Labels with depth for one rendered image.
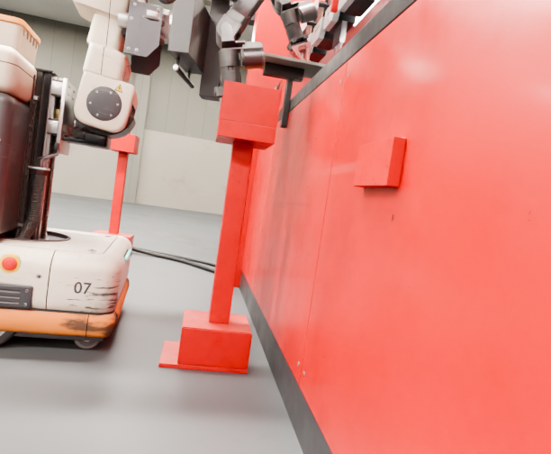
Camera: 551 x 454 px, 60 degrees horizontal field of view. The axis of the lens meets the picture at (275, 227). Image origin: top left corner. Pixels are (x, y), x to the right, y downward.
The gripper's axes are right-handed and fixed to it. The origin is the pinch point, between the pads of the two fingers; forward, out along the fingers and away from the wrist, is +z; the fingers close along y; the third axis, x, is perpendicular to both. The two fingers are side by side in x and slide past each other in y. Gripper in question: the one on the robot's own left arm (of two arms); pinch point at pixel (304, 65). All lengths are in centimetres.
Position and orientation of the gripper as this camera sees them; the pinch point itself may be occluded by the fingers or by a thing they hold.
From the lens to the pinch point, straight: 184.7
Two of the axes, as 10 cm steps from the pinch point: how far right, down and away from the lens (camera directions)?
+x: -9.4, 3.4, -1.1
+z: 3.2, 9.4, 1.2
